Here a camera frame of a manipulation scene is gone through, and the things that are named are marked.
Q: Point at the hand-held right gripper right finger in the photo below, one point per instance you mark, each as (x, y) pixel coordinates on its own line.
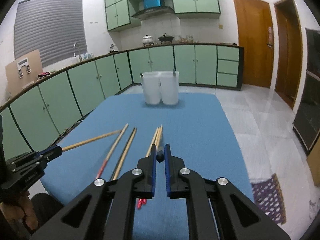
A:
(169, 177)

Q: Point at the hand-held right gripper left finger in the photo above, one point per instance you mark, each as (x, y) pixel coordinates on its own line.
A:
(152, 177)

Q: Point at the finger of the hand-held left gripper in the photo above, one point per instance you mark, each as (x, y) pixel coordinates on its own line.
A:
(53, 156)
(52, 150)

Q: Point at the black utensil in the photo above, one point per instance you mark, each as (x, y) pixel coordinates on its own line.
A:
(160, 156)

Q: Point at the dark wooden chopstick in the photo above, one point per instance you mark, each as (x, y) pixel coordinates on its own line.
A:
(125, 152)

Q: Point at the light wooden chopstick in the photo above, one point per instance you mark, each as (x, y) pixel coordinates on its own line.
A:
(92, 139)

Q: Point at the white two-compartment utensil holder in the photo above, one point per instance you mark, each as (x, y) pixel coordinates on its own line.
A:
(160, 87)

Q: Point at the person's left hand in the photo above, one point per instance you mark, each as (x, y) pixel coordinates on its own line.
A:
(17, 210)

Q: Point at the dark cloth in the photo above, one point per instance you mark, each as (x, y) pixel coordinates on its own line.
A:
(47, 210)

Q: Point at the blue table mat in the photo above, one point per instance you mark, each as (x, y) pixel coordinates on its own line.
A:
(195, 135)

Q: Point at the green lower kitchen cabinets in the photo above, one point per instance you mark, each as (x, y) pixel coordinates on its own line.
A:
(82, 85)

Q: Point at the green kitchen cabinets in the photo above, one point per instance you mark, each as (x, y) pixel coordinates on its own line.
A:
(82, 85)
(195, 0)

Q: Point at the red cloth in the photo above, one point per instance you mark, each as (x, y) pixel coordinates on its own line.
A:
(43, 75)

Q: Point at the cardboard sheet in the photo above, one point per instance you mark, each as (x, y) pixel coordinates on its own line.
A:
(35, 60)

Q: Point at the bottles beside sink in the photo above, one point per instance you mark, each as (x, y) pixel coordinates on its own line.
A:
(87, 56)

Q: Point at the purple patterned rug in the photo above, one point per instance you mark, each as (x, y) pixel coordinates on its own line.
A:
(268, 200)

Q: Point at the metal sink faucet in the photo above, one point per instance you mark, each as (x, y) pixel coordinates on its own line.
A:
(75, 48)

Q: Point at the small metal kettle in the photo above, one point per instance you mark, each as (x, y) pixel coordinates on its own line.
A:
(113, 48)

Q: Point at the grey window blind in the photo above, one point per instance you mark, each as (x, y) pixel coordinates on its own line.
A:
(50, 30)

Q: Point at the white cooking pot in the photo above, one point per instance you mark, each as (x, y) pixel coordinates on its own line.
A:
(148, 40)

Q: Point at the black wok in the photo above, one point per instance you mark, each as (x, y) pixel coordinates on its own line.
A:
(165, 38)

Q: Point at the row of glass jars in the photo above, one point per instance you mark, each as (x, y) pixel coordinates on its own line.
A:
(186, 39)

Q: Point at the brown wooden furniture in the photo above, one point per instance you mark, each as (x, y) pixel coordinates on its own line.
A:
(315, 167)

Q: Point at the closed wooden door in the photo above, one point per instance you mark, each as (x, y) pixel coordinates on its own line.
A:
(252, 42)

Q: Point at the dark glass cabinet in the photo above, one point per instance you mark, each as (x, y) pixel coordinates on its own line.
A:
(310, 100)

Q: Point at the range hood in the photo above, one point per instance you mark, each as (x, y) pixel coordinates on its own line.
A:
(152, 11)

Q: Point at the blue box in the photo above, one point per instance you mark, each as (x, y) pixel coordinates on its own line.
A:
(152, 1)

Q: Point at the green upper kitchen cabinets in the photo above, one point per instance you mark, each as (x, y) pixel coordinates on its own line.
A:
(195, 0)

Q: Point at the white plastic bracket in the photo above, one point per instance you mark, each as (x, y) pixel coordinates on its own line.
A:
(23, 63)

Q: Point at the wooden door frame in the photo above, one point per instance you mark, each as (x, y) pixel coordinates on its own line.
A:
(298, 55)

